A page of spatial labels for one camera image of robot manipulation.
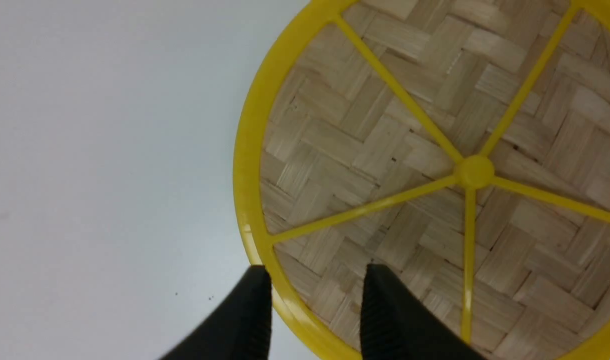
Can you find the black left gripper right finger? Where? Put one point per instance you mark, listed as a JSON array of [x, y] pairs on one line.
[[395, 325]]

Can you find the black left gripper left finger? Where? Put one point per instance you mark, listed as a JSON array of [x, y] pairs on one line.
[[238, 329]]

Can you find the yellow bamboo steamer lid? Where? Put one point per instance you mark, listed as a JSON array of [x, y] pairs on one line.
[[465, 144]]

